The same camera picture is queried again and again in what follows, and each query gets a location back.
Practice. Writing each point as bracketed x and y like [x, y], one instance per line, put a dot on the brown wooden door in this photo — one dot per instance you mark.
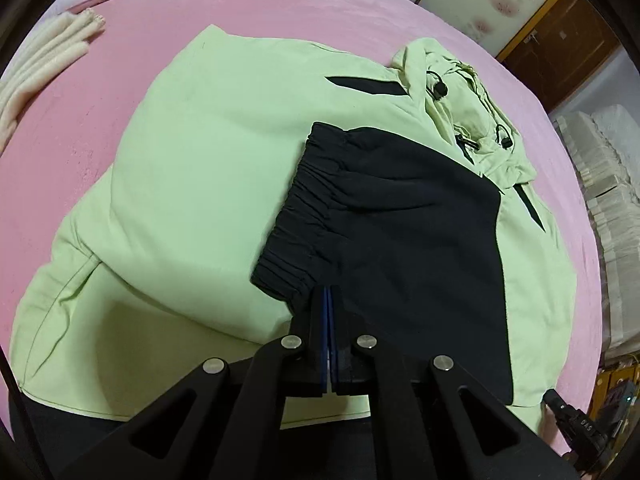
[565, 45]

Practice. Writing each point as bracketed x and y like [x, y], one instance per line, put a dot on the green and black hooded jacket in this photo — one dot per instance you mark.
[200, 185]

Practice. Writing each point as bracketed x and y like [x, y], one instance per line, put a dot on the wooden drawer cabinet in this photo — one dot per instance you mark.
[622, 367]

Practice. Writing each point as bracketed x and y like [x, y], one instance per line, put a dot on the pink bed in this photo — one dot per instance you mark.
[250, 5]

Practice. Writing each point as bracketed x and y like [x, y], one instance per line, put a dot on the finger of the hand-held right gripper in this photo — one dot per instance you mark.
[575, 425]

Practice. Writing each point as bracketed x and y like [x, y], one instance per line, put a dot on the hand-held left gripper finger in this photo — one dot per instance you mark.
[325, 330]
[334, 350]

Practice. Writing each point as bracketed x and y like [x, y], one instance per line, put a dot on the cream folded cloth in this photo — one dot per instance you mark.
[45, 55]

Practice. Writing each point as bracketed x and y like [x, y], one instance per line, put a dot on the white lace cloth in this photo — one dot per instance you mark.
[610, 200]

